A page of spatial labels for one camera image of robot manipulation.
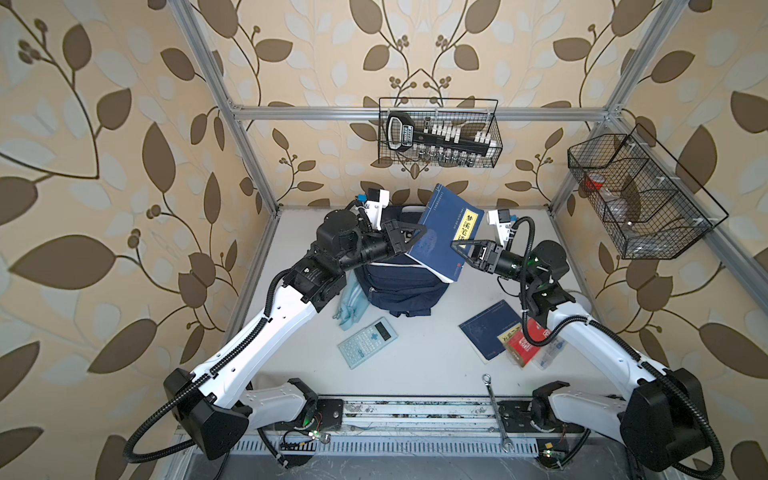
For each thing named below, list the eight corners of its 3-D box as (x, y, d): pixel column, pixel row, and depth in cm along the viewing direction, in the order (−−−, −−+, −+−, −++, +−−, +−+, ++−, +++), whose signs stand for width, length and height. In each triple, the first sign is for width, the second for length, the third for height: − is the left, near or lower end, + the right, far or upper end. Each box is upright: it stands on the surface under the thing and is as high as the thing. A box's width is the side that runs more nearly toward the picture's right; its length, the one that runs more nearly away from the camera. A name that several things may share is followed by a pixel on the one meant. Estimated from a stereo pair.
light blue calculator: (350, 370, 83) (349, 368, 82) (337, 347, 88) (336, 345, 86) (398, 337, 89) (398, 335, 88) (384, 317, 94) (384, 315, 92)
